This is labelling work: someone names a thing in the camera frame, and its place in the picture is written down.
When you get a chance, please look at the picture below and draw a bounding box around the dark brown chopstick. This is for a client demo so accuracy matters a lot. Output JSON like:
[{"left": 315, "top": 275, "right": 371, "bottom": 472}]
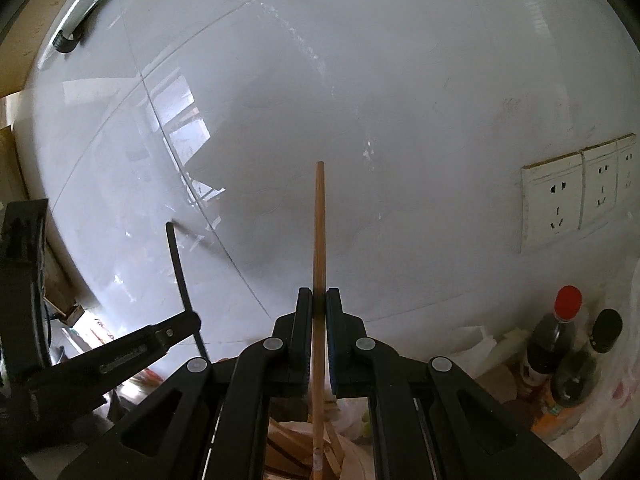
[{"left": 165, "top": 221, "right": 209, "bottom": 360}]

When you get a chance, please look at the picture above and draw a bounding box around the white plastic bag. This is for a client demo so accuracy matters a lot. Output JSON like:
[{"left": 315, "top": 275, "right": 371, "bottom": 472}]
[{"left": 445, "top": 258, "right": 639, "bottom": 479}]

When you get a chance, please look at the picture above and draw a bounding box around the light wooden chopstick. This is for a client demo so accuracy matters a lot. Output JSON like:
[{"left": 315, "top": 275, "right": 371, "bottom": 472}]
[{"left": 311, "top": 162, "right": 326, "bottom": 480}]

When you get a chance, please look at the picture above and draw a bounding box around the black cap sauce bottle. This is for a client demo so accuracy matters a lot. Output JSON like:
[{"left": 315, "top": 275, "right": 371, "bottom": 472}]
[{"left": 551, "top": 309, "right": 623, "bottom": 404}]

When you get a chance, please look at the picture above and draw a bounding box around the orange label bottle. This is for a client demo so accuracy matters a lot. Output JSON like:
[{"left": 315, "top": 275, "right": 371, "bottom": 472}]
[{"left": 530, "top": 382, "right": 586, "bottom": 442}]

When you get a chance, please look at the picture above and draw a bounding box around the red cap sauce bottle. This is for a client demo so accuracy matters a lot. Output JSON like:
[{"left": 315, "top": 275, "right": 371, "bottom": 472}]
[{"left": 520, "top": 285, "right": 582, "bottom": 390}]

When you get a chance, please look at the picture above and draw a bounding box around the white wall socket panel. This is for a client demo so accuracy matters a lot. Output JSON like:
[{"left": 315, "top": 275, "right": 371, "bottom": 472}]
[{"left": 521, "top": 133, "right": 639, "bottom": 252}]

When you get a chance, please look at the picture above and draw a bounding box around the white utensil holder wooden lid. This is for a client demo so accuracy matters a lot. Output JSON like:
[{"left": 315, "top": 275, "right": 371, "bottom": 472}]
[{"left": 264, "top": 393, "right": 375, "bottom": 479}]

